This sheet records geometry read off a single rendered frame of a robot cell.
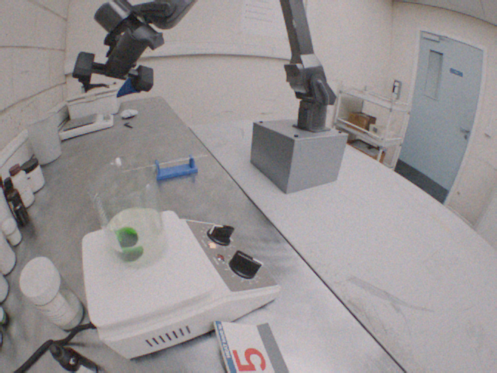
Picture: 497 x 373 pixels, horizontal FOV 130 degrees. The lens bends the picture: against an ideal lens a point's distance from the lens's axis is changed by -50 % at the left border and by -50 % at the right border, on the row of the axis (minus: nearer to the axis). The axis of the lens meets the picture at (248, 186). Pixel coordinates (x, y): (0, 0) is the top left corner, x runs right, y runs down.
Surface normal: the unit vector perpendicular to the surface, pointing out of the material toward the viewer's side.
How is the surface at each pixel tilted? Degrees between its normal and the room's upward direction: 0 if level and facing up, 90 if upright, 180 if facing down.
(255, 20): 91
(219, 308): 90
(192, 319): 90
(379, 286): 0
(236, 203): 0
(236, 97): 90
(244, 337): 40
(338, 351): 0
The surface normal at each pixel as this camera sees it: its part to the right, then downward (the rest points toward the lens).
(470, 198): -0.88, 0.20
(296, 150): 0.46, 0.50
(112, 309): 0.07, -0.84
